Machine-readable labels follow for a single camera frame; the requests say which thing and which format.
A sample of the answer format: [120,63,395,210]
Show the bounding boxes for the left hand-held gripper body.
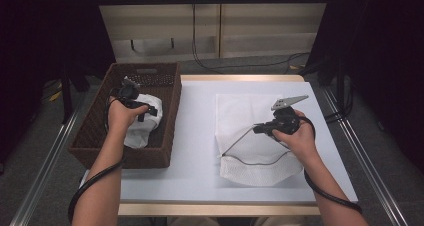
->
[111,75,148,109]

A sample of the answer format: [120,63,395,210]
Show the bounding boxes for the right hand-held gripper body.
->
[270,95,309,136]

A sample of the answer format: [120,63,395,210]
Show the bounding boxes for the white garment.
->
[123,93,164,150]

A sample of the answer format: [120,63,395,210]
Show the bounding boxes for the white mesh laundry bag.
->
[214,93,304,187]

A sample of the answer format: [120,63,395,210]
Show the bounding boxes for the brown wicker basket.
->
[67,62,183,170]

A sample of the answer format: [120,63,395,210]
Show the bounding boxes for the person's left hand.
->
[107,97,149,137]

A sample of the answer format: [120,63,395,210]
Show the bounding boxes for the person's right hand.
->
[272,109,318,165]

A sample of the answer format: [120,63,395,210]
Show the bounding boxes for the white foam board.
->
[79,80,359,205]

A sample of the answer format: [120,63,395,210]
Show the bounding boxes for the wooden table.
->
[118,74,321,218]

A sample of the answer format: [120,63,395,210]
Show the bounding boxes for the black metal stand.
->
[334,62,354,120]
[59,62,91,125]

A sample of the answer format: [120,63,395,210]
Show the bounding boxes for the person's right leg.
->
[253,216,304,226]

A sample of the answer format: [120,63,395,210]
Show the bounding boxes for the person's leg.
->
[166,216,221,226]
[253,216,304,226]

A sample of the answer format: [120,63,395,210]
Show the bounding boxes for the black curtain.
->
[304,0,424,174]
[0,0,116,164]

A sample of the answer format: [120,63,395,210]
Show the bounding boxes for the person's left leg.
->
[166,216,221,226]

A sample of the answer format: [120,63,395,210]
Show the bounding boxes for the black floor cables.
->
[324,82,354,124]

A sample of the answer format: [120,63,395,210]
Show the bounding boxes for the right hand-held gripper cable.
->
[298,115,364,215]

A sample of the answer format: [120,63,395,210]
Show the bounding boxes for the hand-held gripper cable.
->
[298,115,364,215]
[67,87,127,224]

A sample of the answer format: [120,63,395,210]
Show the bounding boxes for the black wall cable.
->
[191,4,311,74]

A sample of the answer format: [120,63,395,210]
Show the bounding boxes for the left hand-held gripper cable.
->
[67,87,127,224]

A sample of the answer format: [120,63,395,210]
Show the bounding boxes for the metal floor rail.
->
[321,87,409,226]
[9,99,88,226]

